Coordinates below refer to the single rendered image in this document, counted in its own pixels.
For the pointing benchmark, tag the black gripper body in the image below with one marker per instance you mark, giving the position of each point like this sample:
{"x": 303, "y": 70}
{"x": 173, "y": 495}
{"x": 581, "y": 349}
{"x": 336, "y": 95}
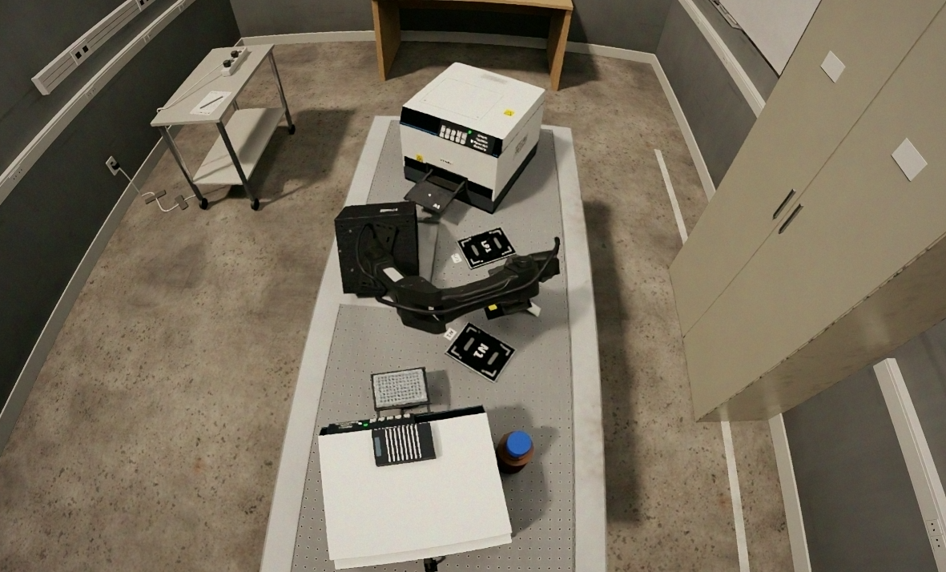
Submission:
{"x": 508, "y": 307}

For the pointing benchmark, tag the brown bottle with blue cap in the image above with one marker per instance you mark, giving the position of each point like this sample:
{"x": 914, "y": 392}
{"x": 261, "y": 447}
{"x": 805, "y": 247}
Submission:
{"x": 520, "y": 446}

